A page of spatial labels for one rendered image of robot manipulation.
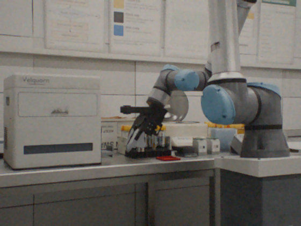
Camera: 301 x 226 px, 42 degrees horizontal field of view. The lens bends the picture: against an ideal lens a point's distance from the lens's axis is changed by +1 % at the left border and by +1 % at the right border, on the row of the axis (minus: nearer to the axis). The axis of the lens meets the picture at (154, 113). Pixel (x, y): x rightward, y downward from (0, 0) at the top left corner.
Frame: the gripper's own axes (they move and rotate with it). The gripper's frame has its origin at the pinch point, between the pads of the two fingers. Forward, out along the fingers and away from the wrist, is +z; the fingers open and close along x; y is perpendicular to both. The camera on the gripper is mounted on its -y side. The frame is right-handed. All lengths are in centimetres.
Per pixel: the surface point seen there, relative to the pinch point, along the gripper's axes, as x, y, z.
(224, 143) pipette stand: 7.4, 43.2, -23.4
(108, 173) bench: -8.4, -5.3, 11.3
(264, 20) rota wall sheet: 57, 67, -117
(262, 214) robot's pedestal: -45, 27, 2
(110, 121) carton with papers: 24.8, -1.7, -9.2
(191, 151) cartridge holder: 0.0, 25.1, -11.3
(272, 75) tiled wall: 59, 92, -93
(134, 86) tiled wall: 60, 13, -37
